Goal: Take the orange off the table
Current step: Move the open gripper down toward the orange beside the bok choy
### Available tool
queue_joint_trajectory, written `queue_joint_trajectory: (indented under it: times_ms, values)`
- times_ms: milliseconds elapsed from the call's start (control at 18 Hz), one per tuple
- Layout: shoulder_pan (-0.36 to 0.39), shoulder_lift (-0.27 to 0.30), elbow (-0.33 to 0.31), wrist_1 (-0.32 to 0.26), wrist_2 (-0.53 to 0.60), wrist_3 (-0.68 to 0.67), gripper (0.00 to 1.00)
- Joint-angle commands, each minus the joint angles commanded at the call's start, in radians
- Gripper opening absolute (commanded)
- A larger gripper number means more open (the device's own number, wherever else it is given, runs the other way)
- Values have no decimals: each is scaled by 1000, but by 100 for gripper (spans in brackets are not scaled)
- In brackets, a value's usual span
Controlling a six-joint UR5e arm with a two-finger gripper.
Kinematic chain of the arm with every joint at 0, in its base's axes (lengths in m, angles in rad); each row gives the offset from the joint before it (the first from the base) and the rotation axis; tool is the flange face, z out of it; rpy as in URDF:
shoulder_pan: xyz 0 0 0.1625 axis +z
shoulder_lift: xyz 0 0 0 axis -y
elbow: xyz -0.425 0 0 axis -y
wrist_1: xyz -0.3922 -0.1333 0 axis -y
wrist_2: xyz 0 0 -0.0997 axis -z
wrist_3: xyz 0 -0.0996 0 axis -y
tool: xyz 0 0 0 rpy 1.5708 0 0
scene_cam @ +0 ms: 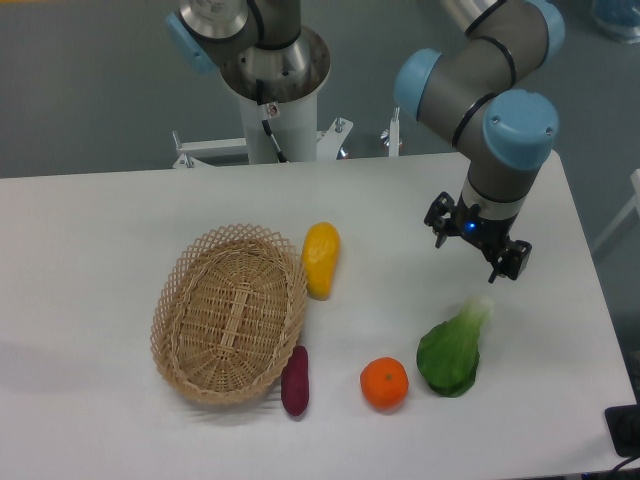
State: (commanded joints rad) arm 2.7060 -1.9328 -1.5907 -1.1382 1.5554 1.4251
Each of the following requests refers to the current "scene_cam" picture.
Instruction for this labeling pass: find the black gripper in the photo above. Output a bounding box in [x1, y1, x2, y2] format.
[424, 192, 532, 283]

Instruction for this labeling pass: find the orange fruit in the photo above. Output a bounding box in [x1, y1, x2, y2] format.
[360, 357, 409, 411]

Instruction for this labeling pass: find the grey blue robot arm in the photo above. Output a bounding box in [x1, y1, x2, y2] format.
[165, 1, 565, 279]

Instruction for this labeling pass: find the green bok choy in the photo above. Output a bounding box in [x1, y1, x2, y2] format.
[416, 296, 494, 398]

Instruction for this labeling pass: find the yellow mango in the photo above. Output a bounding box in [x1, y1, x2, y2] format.
[302, 222, 341, 300]

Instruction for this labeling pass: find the purple sweet potato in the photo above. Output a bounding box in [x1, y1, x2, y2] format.
[281, 345, 310, 417]

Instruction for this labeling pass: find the black device at table edge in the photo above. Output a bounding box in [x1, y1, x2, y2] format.
[604, 404, 639, 457]

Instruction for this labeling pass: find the woven wicker basket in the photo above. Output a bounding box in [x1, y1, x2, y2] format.
[150, 224, 307, 406]

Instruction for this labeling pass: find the blue bag in corner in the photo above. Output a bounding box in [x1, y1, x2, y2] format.
[592, 0, 639, 44]

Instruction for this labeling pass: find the white frame at right edge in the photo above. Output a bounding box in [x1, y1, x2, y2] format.
[590, 169, 639, 262]

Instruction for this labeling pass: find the black cable on pedestal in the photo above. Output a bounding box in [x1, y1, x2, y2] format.
[255, 78, 289, 164]

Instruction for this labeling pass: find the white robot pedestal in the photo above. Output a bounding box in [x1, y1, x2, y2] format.
[172, 26, 353, 168]

